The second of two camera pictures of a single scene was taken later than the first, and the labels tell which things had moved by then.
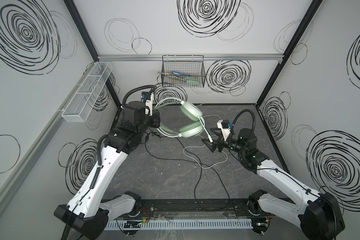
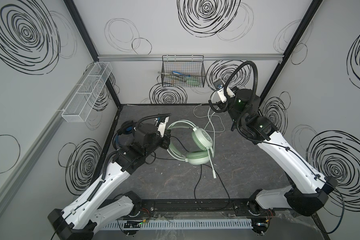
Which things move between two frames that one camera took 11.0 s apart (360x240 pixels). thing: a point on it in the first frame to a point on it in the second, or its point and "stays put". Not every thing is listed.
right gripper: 219,144 to 228,100
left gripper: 155,120 to 164,141
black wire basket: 183,71 stays put
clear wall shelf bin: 80,105 stays put
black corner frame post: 89,42 stays put
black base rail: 194,208 stays put
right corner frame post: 289,52 stays put
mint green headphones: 189,129 to 203,139
